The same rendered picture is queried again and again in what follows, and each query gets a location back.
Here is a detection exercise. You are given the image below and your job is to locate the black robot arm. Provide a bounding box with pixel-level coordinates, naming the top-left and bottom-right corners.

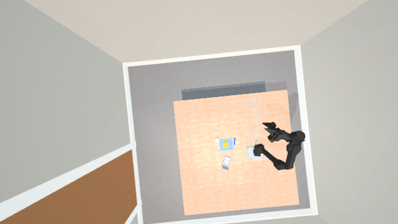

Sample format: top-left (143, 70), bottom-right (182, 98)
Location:
top-left (253, 131), bottom-right (305, 171)

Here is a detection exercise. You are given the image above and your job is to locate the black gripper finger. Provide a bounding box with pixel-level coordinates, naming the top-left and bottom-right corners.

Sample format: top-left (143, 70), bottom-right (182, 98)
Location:
top-left (262, 122), bottom-right (273, 128)
top-left (264, 128), bottom-right (278, 139)

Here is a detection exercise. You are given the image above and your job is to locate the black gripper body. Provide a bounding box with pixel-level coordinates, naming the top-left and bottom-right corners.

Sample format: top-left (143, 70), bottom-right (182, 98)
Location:
top-left (270, 122), bottom-right (288, 142)

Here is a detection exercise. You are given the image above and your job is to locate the light blue square mat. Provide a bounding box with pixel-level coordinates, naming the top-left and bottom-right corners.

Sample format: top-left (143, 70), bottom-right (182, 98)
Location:
top-left (219, 138), bottom-right (233, 151)

